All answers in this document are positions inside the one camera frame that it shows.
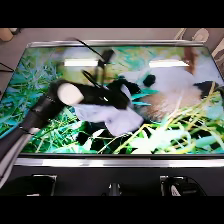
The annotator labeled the pale lavender shirt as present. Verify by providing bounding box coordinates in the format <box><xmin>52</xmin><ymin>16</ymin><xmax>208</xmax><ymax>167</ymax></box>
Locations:
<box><xmin>72</xmin><ymin>83</ymin><xmax>145</xmax><ymax>138</ymax></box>

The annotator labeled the black cable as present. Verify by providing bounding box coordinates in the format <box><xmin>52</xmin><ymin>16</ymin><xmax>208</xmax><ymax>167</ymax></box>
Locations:
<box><xmin>74</xmin><ymin>37</ymin><xmax>105</xmax><ymax>58</ymax></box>

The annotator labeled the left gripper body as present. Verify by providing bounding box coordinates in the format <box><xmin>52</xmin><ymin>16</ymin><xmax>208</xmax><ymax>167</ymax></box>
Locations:
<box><xmin>98</xmin><ymin>85</ymin><xmax>132</xmax><ymax>111</ymax></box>

